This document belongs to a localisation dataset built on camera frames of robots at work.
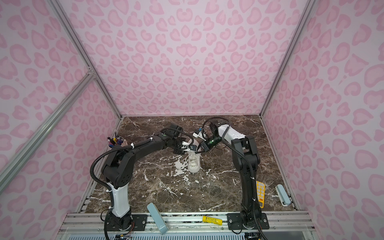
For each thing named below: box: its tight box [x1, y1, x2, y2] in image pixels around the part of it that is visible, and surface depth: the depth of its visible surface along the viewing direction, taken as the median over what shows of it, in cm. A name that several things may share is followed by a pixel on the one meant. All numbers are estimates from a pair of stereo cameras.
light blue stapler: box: [275, 184, 291, 207], surface depth 81 cm
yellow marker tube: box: [202, 216, 223, 226], surface depth 74 cm
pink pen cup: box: [108, 136, 128, 149], surface depth 92 cm
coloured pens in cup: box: [107, 136, 123, 148], surface depth 92 cm
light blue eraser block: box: [147, 202, 169, 235], surface depth 72 cm
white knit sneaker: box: [187, 151, 201, 173], surface depth 91 cm
